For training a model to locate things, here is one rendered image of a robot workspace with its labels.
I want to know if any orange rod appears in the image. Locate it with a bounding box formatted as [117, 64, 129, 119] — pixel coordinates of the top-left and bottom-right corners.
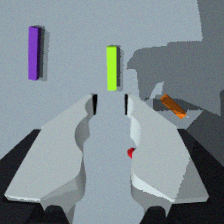
[160, 94, 187, 119]

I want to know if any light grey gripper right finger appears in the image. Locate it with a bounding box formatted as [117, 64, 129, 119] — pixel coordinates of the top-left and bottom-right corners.
[125, 93, 224, 224]

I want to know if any lime green rod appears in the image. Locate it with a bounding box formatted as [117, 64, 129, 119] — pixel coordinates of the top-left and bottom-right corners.
[107, 46, 116, 90]

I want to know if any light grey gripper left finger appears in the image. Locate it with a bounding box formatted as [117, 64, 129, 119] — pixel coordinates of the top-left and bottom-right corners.
[0, 93, 98, 224]

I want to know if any red rod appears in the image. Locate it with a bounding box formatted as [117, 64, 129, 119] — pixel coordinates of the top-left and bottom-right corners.
[127, 147, 135, 159]

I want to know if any purple rod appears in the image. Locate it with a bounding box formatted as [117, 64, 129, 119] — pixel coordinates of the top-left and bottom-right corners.
[28, 26, 41, 81]

